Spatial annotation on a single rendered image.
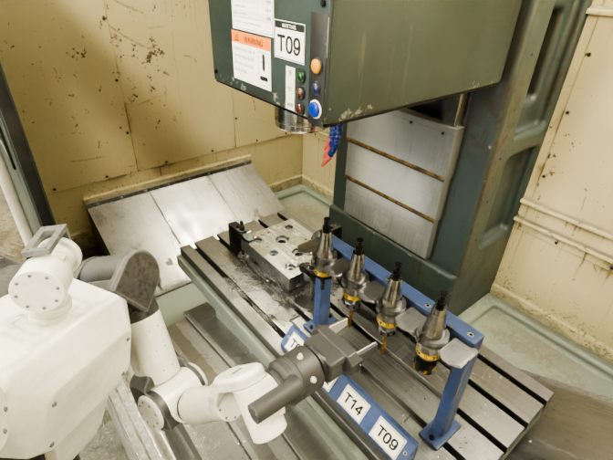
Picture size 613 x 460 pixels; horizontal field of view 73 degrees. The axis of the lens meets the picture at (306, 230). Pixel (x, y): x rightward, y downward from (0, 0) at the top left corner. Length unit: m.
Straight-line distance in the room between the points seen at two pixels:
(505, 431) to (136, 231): 1.63
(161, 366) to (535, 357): 1.41
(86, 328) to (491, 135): 1.17
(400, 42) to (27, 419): 0.89
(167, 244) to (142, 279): 1.15
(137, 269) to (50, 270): 0.26
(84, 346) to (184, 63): 1.61
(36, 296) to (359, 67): 0.66
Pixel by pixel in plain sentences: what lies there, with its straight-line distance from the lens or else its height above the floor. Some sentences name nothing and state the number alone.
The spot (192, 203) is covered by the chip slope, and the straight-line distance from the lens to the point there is 2.19.
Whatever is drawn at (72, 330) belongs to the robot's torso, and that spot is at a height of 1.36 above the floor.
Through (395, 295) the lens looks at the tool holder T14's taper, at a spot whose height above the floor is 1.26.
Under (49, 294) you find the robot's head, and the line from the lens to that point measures 0.67.
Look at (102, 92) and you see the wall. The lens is 2.03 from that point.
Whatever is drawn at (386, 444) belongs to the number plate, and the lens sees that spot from 1.07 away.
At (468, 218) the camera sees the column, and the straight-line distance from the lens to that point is 1.52.
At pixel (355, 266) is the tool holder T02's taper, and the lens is 0.95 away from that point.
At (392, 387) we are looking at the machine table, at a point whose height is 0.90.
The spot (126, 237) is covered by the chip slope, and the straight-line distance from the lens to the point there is 2.05.
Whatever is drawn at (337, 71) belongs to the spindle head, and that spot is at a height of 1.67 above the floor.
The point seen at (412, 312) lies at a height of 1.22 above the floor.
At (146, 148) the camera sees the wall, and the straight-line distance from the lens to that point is 2.15.
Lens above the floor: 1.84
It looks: 33 degrees down
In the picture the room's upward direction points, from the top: 2 degrees clockwise
